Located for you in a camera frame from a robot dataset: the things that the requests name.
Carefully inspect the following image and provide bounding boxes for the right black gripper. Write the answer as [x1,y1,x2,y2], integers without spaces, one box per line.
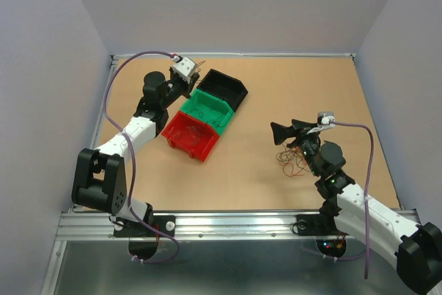
[269,118,320,176]

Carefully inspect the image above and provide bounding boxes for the wire bundle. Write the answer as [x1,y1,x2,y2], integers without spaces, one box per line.
[274,146,311,178]

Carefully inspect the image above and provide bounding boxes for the wires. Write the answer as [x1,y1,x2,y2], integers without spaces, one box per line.
[174,124,211,147]

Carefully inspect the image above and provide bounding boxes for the red plastic bin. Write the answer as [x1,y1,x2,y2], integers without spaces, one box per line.
[161,111,220,162]

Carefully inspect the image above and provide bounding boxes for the green plastic bin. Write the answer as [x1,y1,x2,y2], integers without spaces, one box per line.
[180,89,235,136]

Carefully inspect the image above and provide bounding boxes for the black plastic bin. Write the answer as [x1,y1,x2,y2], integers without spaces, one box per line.
[197,69,248,112]

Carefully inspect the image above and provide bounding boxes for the black thin wire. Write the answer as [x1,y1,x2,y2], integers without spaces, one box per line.
[189,59,233,129]

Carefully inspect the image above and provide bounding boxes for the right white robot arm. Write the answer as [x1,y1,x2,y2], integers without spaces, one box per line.
[271,113,441,294]

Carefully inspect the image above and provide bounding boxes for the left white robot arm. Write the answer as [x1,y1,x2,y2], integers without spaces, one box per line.
[71,68,200,236]

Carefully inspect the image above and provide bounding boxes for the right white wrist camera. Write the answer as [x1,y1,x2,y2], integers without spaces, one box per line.
[307,111,335,134]

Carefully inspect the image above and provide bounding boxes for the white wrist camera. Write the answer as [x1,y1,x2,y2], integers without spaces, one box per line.
[171,55,197,84]
[307,111,335,134]

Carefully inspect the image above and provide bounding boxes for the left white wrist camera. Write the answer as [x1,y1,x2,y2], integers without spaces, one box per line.
[171,55,197,84]

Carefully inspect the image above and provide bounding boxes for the aluminium back rail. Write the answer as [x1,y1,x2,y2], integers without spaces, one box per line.
[110,52,357,64]

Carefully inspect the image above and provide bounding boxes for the aluminium rail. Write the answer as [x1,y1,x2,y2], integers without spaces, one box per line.
[110,52,357,64]
[55,210,318,242]
[70,55,120,213]

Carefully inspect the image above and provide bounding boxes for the aluminium left rail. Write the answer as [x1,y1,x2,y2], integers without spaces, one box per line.
[70,55,120,213]

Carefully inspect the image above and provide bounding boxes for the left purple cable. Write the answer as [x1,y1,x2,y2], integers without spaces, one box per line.
[104,51,180,264]

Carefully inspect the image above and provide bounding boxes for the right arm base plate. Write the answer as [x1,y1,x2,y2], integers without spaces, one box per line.
[291,202,343,236]

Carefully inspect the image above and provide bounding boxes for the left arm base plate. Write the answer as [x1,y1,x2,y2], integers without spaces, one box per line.
[108,216,176,238]

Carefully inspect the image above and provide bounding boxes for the aluminium front rail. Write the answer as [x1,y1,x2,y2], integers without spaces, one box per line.
[55,210,318,242]

